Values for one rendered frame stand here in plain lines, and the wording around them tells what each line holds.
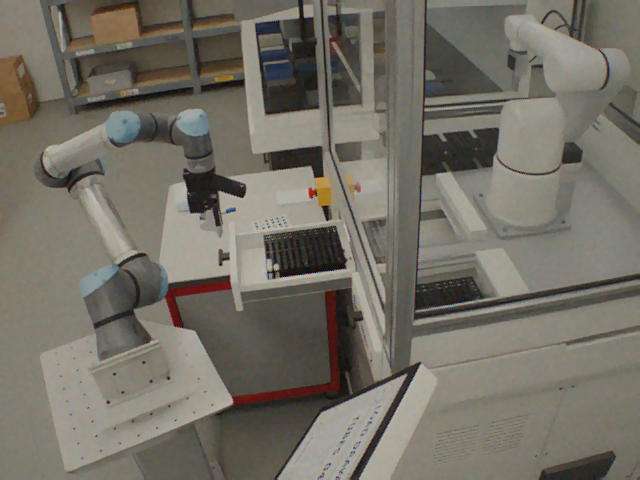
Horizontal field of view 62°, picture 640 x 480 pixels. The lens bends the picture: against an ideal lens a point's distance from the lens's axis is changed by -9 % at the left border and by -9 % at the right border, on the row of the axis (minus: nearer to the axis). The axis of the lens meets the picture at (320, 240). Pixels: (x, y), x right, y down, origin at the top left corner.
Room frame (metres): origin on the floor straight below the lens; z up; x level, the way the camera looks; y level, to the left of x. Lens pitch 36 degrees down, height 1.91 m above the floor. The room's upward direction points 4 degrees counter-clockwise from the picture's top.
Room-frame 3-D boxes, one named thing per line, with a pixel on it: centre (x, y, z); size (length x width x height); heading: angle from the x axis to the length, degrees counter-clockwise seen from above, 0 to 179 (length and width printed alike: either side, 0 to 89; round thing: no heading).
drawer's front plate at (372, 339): (1.04, -0.10, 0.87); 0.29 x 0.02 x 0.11; 6
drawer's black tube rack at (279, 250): (1.34, 0.05, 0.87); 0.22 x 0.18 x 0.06; 96
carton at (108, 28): (5.09, 1.66, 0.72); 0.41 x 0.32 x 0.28; 96
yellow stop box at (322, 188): (1.68, -0.02, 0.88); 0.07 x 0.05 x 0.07; 6
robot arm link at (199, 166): (1.32, 0.29, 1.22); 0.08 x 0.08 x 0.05
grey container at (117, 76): (5.06, 1.81, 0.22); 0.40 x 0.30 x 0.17; 96
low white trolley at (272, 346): (1.73, 0.27, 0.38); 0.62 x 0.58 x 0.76; 6
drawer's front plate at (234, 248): (1.32, 0.25, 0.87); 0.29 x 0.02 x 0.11; 6
